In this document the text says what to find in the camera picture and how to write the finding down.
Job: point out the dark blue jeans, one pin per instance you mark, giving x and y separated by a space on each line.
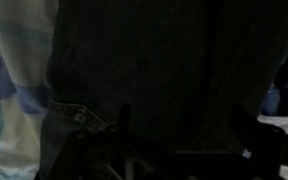
150 66

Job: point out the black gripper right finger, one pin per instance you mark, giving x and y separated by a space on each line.
270 150

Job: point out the white garment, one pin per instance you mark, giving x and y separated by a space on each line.
277 120

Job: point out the blue checked duvet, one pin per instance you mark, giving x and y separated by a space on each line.
14 66

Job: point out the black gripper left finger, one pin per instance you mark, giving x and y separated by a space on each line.
100 156

